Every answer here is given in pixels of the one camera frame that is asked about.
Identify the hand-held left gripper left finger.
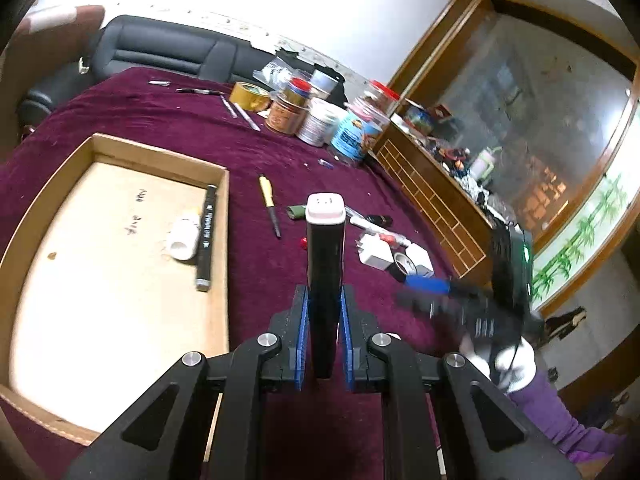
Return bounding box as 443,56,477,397
62,284,311,480

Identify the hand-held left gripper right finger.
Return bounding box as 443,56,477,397
340,284,583,480

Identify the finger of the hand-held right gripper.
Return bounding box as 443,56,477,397
396,291,482,336
449,281,496,307

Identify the blue handled screwdriver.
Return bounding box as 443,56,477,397
404,274,468,297

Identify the black power bank white end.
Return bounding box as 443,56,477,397
306,192,347,380

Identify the white charger adapter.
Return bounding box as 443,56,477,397
356,233,394,270

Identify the shallow wooden tray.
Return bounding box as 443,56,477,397
0,132,231,447

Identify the person's right hand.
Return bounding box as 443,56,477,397
459,334,537,395

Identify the small white adapter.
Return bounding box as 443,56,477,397
405,243,434,277

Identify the small tape roll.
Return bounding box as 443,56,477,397
389,252,414,284

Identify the bamboo painted panel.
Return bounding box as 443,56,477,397
529,174,632,307

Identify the white pen with red mark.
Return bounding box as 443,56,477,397
349,216,412,251

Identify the wooden cabinet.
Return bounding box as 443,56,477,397
374,0,640,313

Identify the white cup with green lid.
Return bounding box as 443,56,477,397
469,146,502,182

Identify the black marker pen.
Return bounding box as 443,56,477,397
194,184,219,294

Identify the small white bottle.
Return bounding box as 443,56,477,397
166,211,202,262

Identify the purple velvet tablecloth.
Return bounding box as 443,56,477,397
0,66,497,480

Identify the clear jar with red lid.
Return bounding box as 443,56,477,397
362,80,402,117

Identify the white label jar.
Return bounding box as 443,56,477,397
296,97,347,148

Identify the orange label jar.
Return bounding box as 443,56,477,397
265,92,311,137

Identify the grey round container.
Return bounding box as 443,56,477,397
309,68,342,102

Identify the yellow tape roll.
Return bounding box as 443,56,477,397
229,81,274,113

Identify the small red lid jar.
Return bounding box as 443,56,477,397
284,78,314,107

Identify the clear plastic bag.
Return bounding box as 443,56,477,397
251,56,297,92

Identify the black leather sofa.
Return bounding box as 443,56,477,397
19,14,282,127

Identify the yellow handled screwdriver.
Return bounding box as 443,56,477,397
257,174,282,239

